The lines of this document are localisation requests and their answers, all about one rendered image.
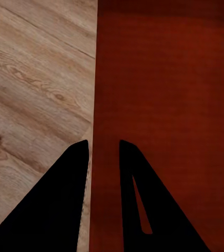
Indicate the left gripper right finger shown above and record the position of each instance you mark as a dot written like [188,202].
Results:
[172,230]

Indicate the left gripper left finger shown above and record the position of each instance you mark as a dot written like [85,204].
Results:
[48,218]

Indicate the storage box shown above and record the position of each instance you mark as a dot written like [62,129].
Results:
[159,84]

